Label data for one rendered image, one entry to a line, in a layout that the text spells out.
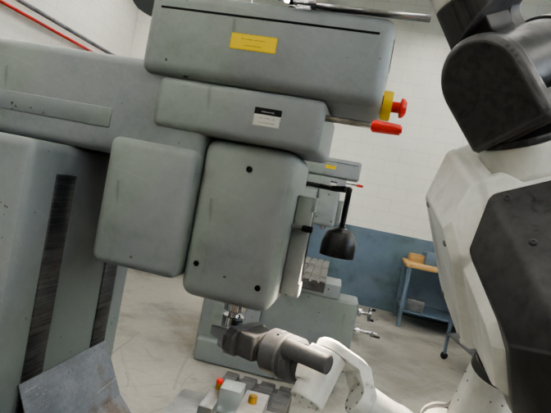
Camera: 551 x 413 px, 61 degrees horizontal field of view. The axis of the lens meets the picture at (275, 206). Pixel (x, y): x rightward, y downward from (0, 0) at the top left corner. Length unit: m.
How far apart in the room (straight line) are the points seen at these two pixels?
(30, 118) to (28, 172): 0.19
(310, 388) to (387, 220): 6.66
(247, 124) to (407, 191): 6.67
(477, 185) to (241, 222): 0.49
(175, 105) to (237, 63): 0.14
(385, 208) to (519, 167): 6.93
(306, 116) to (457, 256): 0.43
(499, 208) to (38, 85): 0.91
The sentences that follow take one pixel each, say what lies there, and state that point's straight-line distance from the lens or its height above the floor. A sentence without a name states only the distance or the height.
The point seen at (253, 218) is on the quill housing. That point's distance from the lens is 0.90.
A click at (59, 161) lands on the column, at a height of 1.53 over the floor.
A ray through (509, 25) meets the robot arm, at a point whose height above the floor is 1.77.
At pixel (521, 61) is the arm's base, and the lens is 0.52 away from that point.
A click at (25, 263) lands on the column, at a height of 1.32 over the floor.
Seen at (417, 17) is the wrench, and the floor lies 1.89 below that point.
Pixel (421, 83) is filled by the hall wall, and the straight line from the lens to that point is 7.74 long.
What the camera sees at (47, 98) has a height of 1.65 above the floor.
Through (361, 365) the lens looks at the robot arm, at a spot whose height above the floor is 1.26.
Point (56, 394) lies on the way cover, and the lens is 1.20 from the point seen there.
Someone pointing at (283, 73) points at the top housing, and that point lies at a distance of 0.89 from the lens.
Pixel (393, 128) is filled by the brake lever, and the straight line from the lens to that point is 0.88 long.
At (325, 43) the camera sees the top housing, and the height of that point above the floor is 1.83.
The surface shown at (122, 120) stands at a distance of 1.00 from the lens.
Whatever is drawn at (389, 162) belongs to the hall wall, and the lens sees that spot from 7.51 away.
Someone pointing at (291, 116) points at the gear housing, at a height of 1.69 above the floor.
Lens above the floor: 1.56
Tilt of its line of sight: 2 degrees down
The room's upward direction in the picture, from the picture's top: 11 degrees clockwise
